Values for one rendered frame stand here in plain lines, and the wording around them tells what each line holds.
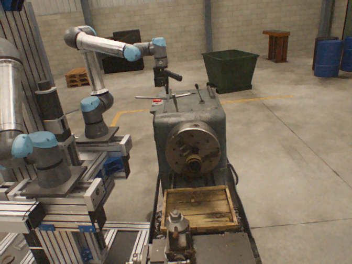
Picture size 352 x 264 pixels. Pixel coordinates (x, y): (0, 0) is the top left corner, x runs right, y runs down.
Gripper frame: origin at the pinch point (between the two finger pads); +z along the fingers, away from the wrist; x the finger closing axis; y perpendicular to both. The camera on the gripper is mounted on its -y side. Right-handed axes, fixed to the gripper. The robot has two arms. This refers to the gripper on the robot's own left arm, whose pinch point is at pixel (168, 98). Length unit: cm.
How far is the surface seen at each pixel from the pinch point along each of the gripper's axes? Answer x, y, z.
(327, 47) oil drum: -513, -370, 59
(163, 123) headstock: 7.6, 4.5, 13.3
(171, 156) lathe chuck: 23.5, 0.6, 27.2
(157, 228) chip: 29, 14, 76
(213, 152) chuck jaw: 27.5, -23.3, 24.2
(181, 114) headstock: 4.5, -6.9, 9.7
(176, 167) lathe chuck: 23.5, -1.7, 35.2
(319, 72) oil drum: -520, -364, 122
